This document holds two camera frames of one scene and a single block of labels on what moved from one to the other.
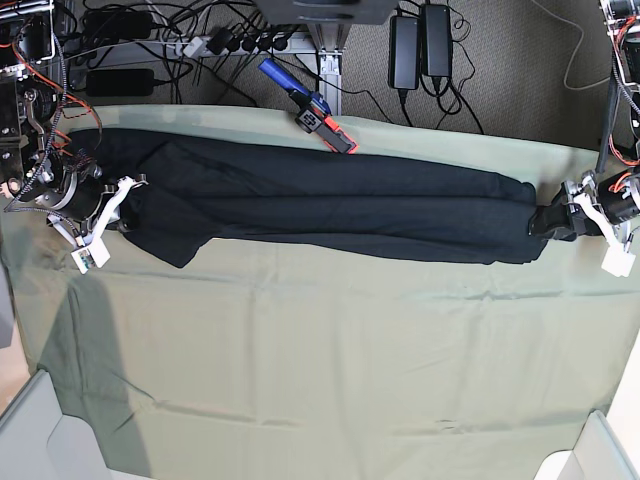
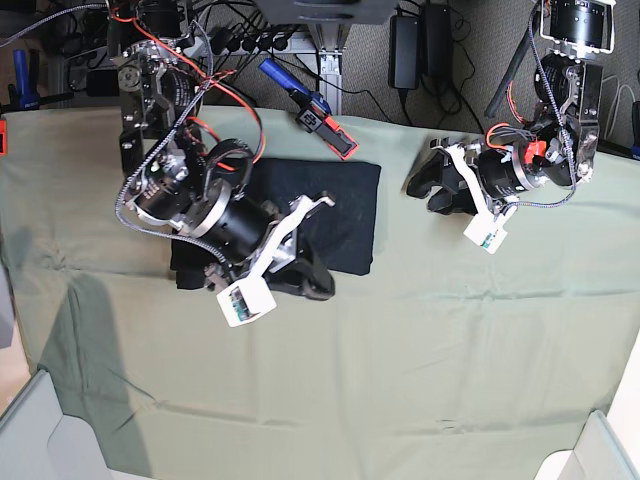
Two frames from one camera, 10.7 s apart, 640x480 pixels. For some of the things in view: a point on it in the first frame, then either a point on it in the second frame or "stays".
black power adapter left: [123, 82] stays
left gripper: [80, 195] to [235, 229]
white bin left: [39, 442] stays
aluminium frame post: [329, 40] stays
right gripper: [617, 195] to [503, 173]
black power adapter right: [403, 53] stays
